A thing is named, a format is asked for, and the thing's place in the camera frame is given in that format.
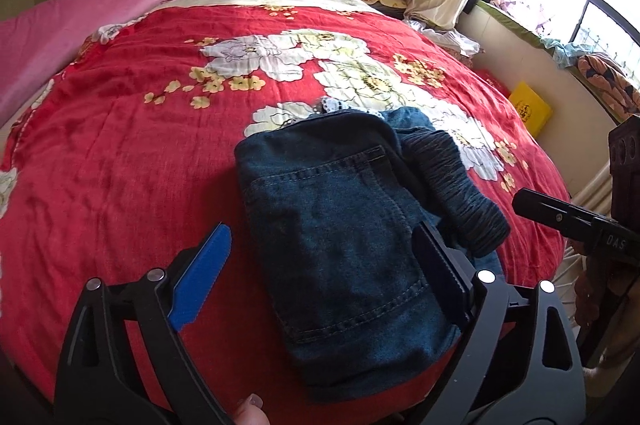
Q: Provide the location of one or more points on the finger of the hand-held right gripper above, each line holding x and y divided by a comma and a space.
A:
550, 212

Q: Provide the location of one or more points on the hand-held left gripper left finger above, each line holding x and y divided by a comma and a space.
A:
200, 280

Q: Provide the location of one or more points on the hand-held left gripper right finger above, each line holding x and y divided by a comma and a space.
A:
440, 272

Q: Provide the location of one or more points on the person's right hand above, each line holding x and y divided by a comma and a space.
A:
585, 300

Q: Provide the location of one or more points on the person's left hand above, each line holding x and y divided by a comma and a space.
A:
250, 411

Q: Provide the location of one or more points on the brown floral cloth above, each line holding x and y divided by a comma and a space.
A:
610, 80

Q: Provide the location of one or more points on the yellow box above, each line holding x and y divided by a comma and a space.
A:
530, 107

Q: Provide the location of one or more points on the light blue cloth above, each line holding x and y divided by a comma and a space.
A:
567, 50

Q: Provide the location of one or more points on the red floral blanket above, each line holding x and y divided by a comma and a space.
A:
125, 155

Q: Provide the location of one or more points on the green windowsill cushion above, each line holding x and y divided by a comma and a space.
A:
510, 22

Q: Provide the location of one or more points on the white cloth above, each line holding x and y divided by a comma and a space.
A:
450, 37

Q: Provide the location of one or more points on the pink quilt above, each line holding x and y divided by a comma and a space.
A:
60, 20

